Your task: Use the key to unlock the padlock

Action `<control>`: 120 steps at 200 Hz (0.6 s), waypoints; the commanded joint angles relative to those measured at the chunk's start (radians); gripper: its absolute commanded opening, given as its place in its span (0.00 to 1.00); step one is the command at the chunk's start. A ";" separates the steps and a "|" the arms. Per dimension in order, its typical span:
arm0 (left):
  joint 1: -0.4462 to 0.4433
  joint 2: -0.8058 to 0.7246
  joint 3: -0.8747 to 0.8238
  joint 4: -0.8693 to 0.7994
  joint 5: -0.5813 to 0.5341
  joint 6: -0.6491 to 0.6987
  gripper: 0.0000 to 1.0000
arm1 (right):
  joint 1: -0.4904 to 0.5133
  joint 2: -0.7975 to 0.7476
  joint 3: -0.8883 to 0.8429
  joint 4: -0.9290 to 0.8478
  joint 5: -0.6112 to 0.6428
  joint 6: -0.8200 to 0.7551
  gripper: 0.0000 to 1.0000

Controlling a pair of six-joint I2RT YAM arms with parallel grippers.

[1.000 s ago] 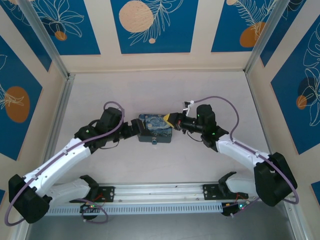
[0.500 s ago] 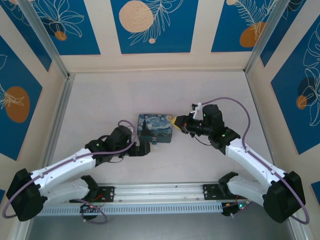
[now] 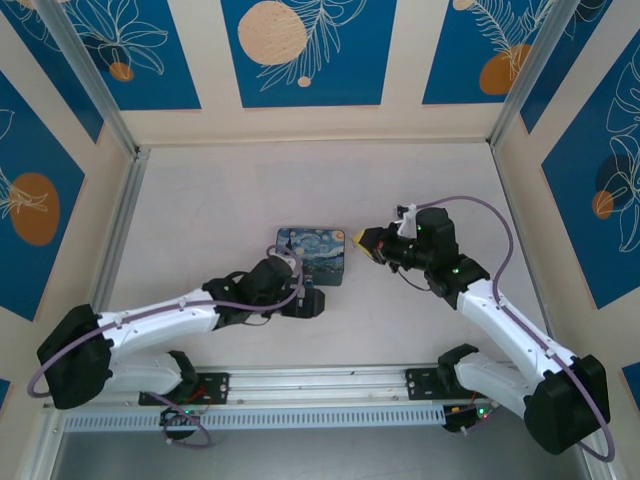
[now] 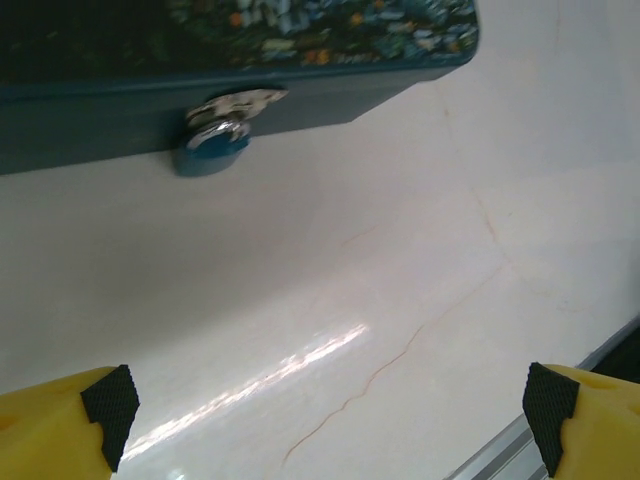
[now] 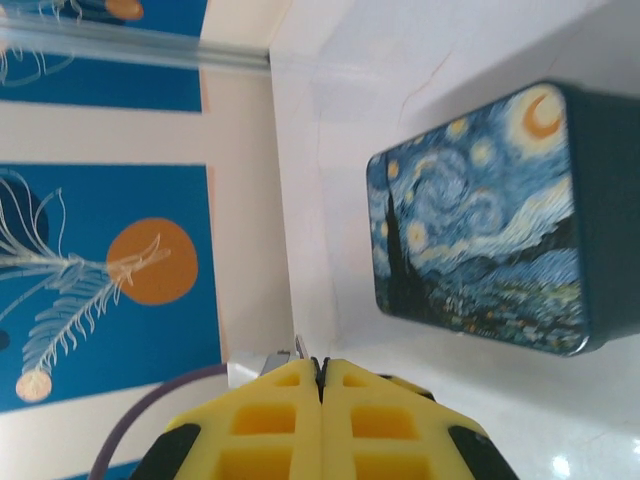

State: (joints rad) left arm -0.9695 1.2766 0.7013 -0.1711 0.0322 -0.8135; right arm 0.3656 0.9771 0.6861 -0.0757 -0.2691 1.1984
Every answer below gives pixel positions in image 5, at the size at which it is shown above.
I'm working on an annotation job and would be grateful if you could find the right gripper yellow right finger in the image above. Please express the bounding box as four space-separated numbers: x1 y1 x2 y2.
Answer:
319 356 522 480

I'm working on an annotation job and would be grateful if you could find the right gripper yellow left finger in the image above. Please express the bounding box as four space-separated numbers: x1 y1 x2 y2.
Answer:
130 356 322 480

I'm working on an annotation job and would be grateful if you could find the starry night painted tin box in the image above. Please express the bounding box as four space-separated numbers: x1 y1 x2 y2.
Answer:
366 79 640 359

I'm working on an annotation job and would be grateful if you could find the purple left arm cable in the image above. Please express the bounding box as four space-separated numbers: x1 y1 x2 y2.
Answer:
88 363 231 480

